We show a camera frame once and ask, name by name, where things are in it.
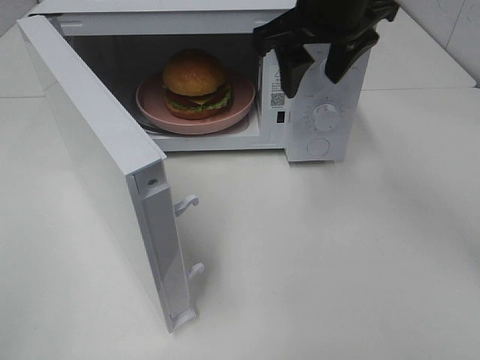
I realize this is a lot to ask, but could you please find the upper white round knob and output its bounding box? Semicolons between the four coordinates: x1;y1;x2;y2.
319;59;329;77

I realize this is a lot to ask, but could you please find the white warning label sticker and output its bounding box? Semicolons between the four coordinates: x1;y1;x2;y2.
268;66;288;111

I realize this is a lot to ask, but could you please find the burger with lettuce and cheese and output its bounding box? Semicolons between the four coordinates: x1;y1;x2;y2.
162;49;233;120

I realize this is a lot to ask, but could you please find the white round door button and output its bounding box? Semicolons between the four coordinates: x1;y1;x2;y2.
307;138;330;158

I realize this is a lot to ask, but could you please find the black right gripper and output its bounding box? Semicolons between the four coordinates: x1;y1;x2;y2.
253;1;398;98

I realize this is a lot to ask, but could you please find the lower white round knob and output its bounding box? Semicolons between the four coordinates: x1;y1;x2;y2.
311;103;341;132

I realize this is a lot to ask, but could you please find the white microwave door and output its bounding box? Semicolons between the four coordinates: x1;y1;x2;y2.
18;16;203;332

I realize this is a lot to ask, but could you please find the pink round plate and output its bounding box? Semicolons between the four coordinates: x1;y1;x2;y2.
136;70;255;135

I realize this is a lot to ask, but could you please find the white round knob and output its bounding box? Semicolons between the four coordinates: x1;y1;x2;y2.
311;103;341;132
319;59;329;77

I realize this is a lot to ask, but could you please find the white microwave oven body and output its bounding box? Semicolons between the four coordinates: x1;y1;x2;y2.
28;1;370;162

